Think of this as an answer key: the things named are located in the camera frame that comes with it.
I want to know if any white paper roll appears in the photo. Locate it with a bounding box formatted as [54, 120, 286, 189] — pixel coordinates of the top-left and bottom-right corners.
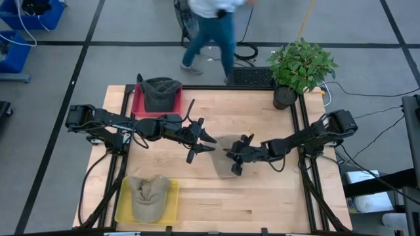
[352, 192, 394, 214]

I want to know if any grey upright post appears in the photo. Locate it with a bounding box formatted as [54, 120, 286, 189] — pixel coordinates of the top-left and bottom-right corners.
[402, 94, 420, 236]

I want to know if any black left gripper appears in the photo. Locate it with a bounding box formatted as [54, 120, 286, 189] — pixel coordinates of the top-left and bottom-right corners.
[178, 117, 218, 165]

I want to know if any small blue plastic bin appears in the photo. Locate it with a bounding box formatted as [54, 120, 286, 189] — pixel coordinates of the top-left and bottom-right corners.
[0, 31, 32, 74]

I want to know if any large blue plastic bin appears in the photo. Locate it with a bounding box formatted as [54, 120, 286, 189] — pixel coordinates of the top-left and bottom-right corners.
[0, 0, 67, 31]

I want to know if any yellow pole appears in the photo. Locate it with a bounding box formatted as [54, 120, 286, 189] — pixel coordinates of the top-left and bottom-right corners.
[297, 0, 316, 42]

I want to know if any coiled black cable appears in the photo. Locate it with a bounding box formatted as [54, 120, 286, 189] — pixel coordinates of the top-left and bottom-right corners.
[233, 41, 259, 62]

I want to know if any black floor fan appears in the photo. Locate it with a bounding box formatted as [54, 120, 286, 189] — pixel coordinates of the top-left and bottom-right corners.
[173, 0, 201, 55]

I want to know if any red plastic tray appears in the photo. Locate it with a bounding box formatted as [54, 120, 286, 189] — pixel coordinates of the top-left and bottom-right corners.
[131, 82, 183, 119]

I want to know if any green potted plant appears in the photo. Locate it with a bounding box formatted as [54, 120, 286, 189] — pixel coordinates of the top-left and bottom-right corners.
[266, 37, 339, 111]

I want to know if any white box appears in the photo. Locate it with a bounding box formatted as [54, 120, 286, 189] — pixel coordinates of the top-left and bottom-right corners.
[346, 170, 381, 185]

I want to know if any yellow plastic tray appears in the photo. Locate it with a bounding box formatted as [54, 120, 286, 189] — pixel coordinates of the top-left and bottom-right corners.
[114, 176, 180, 227]

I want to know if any black beam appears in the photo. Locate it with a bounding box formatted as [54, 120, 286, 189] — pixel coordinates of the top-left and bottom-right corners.
[343, 167, 420, 198]

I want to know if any black table power cable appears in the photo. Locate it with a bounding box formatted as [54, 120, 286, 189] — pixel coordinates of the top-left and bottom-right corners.
[77, 149, 114, 227]

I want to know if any white cable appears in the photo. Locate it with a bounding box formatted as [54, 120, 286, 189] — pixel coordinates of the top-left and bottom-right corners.
[0, 0, 52, 47]

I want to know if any black keyboard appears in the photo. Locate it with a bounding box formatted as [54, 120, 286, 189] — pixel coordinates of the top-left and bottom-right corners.
[227, 66, 276, 88]

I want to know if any person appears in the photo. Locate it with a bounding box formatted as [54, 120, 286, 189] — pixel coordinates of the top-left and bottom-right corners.
[179, 0, 259, 85]

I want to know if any black baseball cap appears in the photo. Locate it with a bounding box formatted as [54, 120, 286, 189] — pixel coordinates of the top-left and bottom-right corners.
[140, 77, 183, 113]

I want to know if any tan baseball cap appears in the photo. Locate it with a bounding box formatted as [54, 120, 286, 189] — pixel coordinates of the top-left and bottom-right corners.
[209, 134, 245, 180]
[127, 175, 172, 224]

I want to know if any long black floor cable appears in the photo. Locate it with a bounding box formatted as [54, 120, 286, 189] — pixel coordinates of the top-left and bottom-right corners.
[323, 80, 420, 98]

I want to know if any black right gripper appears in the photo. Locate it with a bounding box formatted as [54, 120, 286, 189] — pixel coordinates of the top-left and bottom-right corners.
[223, 133, 268, 176]

